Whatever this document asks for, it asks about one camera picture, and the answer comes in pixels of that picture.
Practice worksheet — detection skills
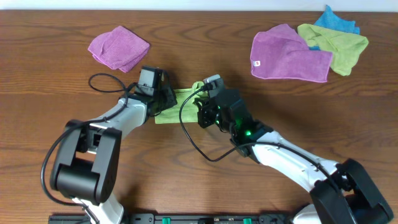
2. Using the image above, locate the folded purple cloth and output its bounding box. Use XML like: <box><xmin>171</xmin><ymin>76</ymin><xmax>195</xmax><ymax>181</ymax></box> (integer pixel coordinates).
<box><xmin>88</xmin><ymin>26</ymin><xmax>150</xmax><ymax>73</ymax></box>

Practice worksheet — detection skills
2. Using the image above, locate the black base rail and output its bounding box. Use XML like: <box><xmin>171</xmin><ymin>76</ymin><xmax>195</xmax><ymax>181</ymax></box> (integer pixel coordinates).
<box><xmin>48</xmin><ymin>213</ymin><xmax>293</xmax><ymax>224</ymax></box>

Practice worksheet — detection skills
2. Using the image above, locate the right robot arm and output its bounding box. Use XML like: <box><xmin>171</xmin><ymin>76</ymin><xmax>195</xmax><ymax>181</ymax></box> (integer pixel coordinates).
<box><xmin>194</xmin><ymin>83</ymin><xmax>394</xmax><ymax>223</ymax></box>

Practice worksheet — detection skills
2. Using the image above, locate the green cloth with label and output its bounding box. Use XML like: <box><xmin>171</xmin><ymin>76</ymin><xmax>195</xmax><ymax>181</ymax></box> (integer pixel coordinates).
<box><xmin>154</xmin><ymin>81</ymin><xmax>210</xmax><ymax>125</ymax></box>

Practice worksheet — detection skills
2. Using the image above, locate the blue cloth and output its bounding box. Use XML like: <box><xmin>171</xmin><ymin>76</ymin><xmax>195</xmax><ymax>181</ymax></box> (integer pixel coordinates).
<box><xmin>309</xmin><ymin>5</ymin><xmax>363</xmax><ymax>50</ymax></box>

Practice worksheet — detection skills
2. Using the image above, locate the left black cable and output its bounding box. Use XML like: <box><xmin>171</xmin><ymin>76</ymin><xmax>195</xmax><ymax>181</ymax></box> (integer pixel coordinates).
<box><xmin>40</xmin><ymin>73</ymin><xmax>170</xmax><ymax>224</ymax></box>

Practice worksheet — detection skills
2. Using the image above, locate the green cloth in pile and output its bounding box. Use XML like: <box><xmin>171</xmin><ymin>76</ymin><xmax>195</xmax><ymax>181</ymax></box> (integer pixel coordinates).
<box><xmin>297</xmin><ymin>24</ymin><xmax>369</xmax><ymax>76</ymax></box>

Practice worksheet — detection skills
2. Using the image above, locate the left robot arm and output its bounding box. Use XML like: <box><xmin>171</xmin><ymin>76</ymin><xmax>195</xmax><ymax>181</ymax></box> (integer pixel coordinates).
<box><xmin>43</xmin><ymin>66</ymin><xmax>177</xmax><ymax>223</ymax></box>

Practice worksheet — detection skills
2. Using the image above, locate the large purple cloth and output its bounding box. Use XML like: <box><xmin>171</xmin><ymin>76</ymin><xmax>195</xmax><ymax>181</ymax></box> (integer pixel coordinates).
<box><xmin>250</xmin><ymin>24</ymin><xmax>333</xmax><ymax>83</ymax></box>

